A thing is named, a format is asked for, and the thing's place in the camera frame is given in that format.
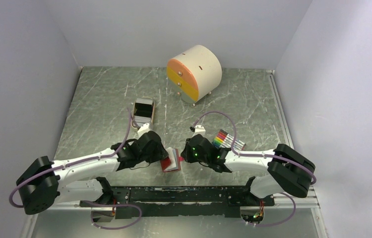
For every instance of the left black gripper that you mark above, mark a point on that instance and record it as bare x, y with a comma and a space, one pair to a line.
160, 152

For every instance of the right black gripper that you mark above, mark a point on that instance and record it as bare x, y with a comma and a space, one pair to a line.
186, 152

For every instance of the red leather card holder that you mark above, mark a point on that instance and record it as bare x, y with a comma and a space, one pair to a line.
172, 163

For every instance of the grey credit card stack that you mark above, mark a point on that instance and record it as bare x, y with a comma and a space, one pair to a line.
143, 107

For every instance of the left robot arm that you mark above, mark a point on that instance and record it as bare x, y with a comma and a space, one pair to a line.
82, 179

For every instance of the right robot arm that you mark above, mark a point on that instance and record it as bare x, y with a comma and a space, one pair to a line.
282, 169

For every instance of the pack of coloured markers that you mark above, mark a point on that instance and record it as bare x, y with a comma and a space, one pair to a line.
225, 140

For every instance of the beige oval tray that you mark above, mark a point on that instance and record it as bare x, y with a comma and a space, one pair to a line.
137, 122

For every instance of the cream drawer cabinet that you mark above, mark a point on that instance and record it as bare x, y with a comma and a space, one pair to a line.
194, 73

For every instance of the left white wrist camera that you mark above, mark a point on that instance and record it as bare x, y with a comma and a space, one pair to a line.
145, 128

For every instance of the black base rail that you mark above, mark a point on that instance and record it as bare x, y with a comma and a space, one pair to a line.
181, 200

